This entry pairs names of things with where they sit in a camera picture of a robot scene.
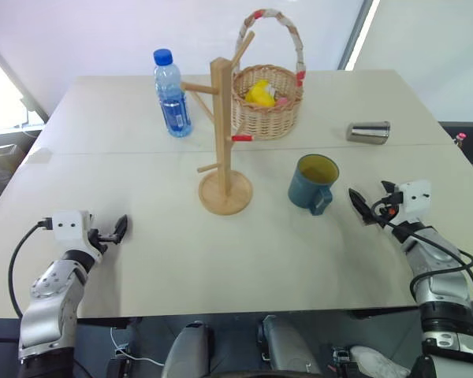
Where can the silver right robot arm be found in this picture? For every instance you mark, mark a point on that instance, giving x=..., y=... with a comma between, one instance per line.
x=443, y=291

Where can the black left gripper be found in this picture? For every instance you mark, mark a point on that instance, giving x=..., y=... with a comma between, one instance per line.
x=97, y=241

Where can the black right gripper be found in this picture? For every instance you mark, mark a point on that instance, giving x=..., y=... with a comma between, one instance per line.
x=396, y=199

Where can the grey rounded robot leg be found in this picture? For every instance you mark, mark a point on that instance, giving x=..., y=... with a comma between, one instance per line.
x=187, y=352
x=285, y=346

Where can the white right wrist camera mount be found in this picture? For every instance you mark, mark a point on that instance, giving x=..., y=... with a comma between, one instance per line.
x=416, y=197

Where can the silver metal can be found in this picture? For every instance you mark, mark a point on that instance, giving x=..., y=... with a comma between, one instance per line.
x=368, y=132

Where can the white cloth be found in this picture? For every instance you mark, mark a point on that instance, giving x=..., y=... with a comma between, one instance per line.
x=378, y=362

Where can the clear water bottle blue cap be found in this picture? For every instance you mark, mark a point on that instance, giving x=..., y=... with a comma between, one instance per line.
x=176, y=112

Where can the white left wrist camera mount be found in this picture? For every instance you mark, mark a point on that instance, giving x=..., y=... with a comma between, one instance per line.
x=69, y=232

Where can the small red-capped item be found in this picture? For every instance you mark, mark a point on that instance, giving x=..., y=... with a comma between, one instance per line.
x=461, y=138

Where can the pink item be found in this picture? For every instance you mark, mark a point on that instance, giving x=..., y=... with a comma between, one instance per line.
x=283, y=101

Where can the wooden mug tree stand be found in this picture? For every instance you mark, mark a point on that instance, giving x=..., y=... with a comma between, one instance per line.
x=223, y=157

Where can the dark window frame bar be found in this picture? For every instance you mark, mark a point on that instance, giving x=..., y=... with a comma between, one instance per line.
x=17, y=80

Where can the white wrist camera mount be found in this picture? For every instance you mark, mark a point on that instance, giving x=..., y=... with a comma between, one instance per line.
x=69, y=232
x=416, y=197

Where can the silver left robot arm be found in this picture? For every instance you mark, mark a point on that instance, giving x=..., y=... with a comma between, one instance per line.
x=49, y=299

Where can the blue mug with yellow inside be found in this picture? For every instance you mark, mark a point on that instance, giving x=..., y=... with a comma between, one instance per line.
x=304, y=190

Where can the yellow toy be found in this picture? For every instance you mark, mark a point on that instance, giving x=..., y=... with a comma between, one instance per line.
x=260, y=96

